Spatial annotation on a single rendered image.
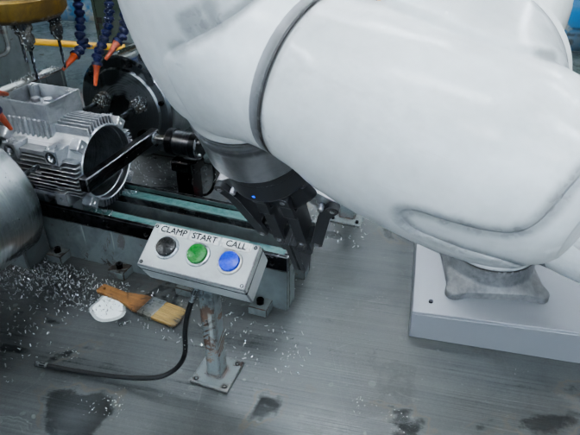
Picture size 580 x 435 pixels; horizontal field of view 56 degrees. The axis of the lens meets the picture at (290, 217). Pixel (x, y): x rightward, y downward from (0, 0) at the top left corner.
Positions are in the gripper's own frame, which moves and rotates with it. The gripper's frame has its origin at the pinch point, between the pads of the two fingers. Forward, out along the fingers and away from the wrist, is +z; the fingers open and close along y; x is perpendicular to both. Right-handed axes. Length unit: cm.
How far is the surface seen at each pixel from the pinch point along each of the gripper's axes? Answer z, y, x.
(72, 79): 257, 316, -213
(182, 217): 41, 39, -18
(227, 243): 10.4, 13.2, -2.5
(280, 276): 36.5, 12.5, -8.6
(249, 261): 10.4, 9.1, -0.6
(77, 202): 32, 58, -12
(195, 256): 9.7, 16.7, 0.7
